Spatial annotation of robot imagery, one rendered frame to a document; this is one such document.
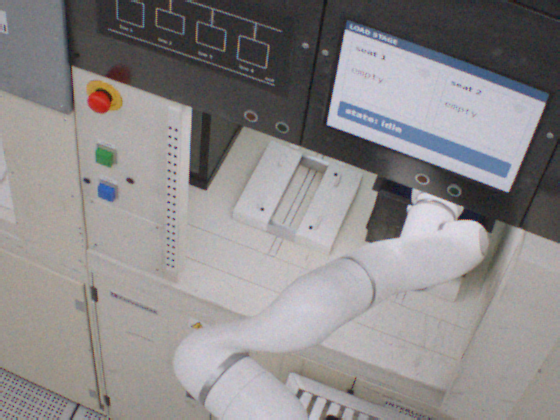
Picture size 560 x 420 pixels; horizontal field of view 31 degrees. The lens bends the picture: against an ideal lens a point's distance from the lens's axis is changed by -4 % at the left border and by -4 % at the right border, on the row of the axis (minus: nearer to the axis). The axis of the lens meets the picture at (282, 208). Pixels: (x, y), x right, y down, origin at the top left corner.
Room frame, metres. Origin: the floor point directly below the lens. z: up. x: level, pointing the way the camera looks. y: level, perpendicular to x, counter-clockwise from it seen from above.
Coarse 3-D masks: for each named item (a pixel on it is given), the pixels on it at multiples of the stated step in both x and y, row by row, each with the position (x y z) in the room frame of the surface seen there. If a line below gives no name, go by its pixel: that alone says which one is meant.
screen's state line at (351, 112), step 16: (352, 112) 0.99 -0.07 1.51; (368, 112) 0.98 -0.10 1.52; (384, 128) 0.98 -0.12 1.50; (400, 128) 0.97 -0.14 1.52; (416, 128) 0.97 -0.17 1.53; (416, 144) 0.97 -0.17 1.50; (432, 144) 0.96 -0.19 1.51; (448, 144) 0.96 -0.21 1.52; (464, 160) 0.95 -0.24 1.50; (480, 160) 0.94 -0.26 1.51; (496, 160) 0.94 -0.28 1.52
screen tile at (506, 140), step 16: (448, 80) 0.96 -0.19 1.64; (464, 80) 0.96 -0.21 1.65; (448, 96) 0.96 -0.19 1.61; (464, 96) 0.96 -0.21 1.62; (480, 96) 0.95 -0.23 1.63; (496, 96) 0.95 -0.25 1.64; (448, 112) 0.96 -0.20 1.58; (496, 112) 0.94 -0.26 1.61; (512, 112) 0.94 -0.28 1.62; (528, 112) 0.93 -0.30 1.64; (448, 128) 0.96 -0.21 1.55; (464, 128) 0.95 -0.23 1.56; (480, 128) 0.95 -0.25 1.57; (512, 128) 0.94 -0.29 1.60; (480, 144) 0.95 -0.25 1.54; (496, 144) 0.94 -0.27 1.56; (512, 144) 0.93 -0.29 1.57
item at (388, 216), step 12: (384, 180) 1.20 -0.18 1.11; (384, 192) 1.17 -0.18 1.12; (384, 204) 1.17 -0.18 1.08; (396, 204) 1.17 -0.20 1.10; (408, 204) 1.16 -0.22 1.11; (372, 216) 1.18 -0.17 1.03; (384, 216) 1.17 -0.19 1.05; (396, 216) 1.17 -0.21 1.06; (480, 216) 1.21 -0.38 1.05; (372, 228) 1.18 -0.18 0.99; (384, 228) 1.17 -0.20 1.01; (396, 228) 1.17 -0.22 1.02; (492, 228) 1.13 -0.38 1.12; (372, 240) 1.18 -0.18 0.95
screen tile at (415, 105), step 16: (352, 48) 0.99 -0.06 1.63; (368, 48) 0.99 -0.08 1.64; (368, 64) 0.99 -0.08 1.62; (384, 64) 0.98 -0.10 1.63; (400, 64) 0.98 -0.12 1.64; (416, 64) 0.97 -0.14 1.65; (352, 80) 0.99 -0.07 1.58; (400, 80) 0.98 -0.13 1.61; (416, 80) 0.97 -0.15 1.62; (432, 80) 0.97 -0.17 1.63; (352, 96) 0.99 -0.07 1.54; (368, 96) 0.99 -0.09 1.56; (384, 96) 0.98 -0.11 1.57; (400, 96) 0.98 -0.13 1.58; (416, 96) 0.97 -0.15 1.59; (400, 112) 0.97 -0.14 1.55; (416, 112) 0.97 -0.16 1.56
